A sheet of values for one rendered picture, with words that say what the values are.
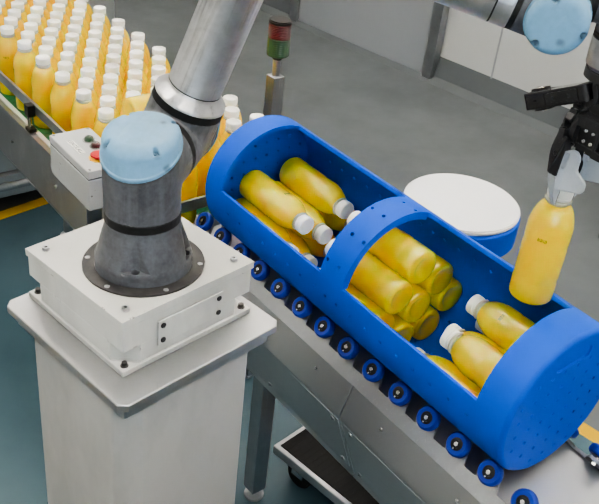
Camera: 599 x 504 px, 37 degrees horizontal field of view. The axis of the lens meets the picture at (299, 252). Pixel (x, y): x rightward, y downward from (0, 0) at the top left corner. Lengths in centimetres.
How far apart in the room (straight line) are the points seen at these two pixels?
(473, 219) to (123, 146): 103
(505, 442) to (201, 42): 77
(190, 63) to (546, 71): 405
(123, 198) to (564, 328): 70
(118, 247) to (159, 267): 7
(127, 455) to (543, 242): 72
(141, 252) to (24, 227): 256
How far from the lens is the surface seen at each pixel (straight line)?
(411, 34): 570
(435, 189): 218
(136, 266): 136
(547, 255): 141
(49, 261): 144
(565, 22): 109
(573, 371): 150
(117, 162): 128
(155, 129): 131
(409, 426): 166
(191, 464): 155
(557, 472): 166
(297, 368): 185
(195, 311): 138
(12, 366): 317
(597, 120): 130
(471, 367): 152
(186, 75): 136
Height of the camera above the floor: 205
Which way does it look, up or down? 33 degrees down
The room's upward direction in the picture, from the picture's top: 7 degrees clockwise
